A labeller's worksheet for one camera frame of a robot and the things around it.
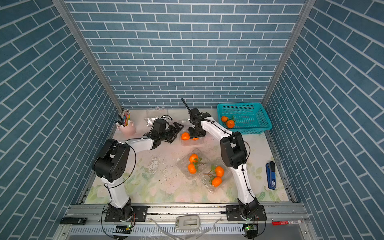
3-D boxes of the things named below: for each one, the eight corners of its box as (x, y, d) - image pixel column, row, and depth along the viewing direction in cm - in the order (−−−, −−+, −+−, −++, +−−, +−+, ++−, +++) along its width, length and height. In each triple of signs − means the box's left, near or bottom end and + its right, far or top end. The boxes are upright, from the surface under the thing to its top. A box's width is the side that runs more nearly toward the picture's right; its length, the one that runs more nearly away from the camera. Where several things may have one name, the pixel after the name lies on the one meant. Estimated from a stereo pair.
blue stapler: (267, 188, 84) (271, 185, 80) (265, 164, 94) (268, 160, 90) (274, 190, 84) (278, 187, 80) (271, 165, 93) (274, 161, 89)
